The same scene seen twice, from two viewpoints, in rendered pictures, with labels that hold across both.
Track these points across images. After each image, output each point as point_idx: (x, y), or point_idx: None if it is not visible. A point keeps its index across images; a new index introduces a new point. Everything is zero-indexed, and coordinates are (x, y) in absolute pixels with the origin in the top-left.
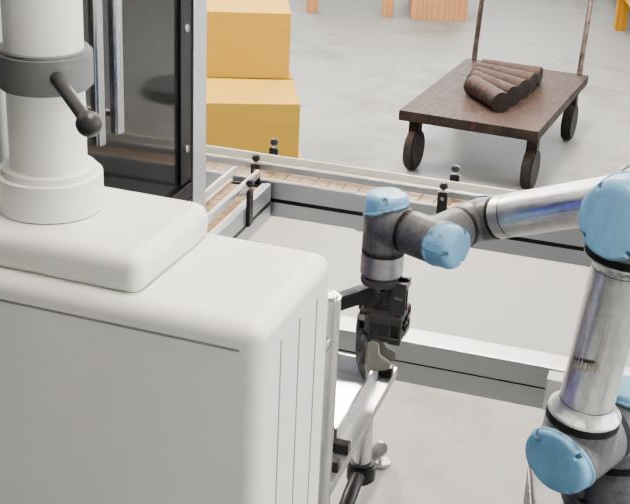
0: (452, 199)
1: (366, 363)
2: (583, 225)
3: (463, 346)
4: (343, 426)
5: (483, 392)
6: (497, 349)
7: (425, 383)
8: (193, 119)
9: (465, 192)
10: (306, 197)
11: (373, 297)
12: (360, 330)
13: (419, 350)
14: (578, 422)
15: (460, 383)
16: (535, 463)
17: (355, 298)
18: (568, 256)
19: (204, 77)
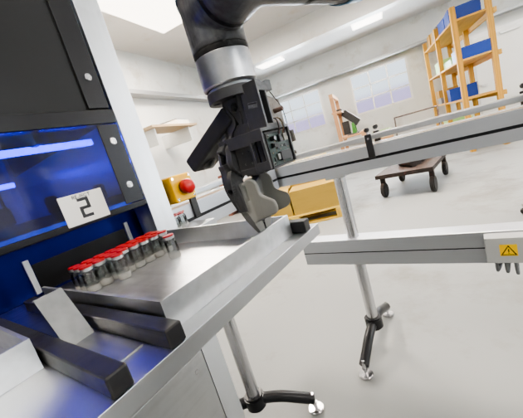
0: (377, 143)
1: (251, 211)
2: None
3: (413, 233)
4: (193, 295)
5: (436, 260)
6: (437, 230)
7: (395, 262)
8: (92, 55)
9: (383, 131)
10: (294, 170)
11: (227, 119)
12: (222, 166)
13: (384, 241)
14: None
15: (417, 257)
16: None
17: (212, 132)
18: (473, 143)
19: (102, 26)
